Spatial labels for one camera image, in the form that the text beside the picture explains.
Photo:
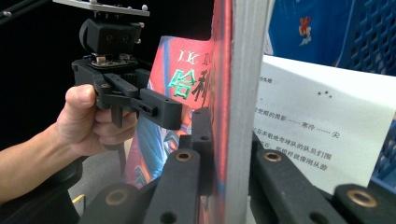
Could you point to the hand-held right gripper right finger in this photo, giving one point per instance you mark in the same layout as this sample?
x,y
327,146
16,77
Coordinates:
x,y
256,146

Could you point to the red book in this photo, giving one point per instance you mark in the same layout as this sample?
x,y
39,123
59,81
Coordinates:
x,y
243,77

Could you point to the blue book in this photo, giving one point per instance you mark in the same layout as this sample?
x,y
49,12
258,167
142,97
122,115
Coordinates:
x,y
314,34

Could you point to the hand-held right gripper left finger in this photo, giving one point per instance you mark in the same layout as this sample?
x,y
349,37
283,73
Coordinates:
x,y
204,149

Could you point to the blue plastic file rack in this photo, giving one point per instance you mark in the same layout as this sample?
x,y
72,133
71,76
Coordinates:
x,y
373,31

